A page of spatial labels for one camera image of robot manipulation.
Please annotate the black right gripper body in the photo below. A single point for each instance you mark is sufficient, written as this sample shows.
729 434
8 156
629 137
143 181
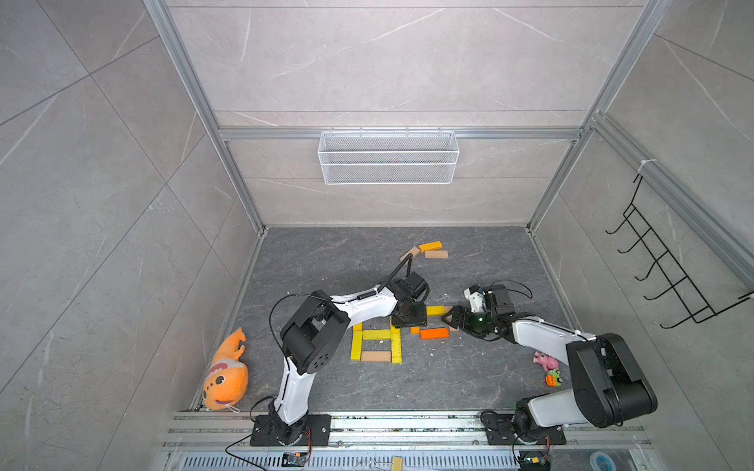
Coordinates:
478 323

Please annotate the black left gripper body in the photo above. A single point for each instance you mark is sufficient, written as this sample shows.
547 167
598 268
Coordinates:
415 317

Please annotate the yellow block angled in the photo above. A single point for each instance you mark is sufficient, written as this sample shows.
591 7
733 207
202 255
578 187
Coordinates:
436 311

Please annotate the tan wooden block angled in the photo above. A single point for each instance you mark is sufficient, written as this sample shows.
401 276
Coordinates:
412 253

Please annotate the lime yellow block short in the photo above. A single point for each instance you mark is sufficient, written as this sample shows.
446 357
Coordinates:
394 325

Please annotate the lime yellow block long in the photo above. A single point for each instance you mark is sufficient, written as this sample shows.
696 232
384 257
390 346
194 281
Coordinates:
377 335

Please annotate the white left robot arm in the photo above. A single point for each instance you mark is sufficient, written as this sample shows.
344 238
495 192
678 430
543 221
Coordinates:
311 337

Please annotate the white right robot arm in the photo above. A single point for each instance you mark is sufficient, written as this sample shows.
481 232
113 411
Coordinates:
608 387

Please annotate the amber yellow block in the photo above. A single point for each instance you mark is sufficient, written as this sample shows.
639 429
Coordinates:
436 245

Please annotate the pink toy figure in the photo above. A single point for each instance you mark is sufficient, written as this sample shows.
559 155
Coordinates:
547 362

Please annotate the orange green toy car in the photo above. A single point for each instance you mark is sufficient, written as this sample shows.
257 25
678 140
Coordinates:
553 378

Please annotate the orange plush toy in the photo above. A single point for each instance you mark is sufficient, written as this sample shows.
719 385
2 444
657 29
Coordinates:
227 378

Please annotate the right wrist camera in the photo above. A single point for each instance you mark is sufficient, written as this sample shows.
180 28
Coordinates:
475 295

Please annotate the white wire mesh basket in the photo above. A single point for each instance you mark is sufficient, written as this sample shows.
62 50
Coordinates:
388 157

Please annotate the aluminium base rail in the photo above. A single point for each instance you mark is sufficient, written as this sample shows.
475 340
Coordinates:
399 440

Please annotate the black wire hook rack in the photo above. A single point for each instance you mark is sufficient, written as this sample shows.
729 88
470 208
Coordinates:
677 283

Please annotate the aluminium frame post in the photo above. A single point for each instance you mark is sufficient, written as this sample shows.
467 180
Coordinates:
164 23

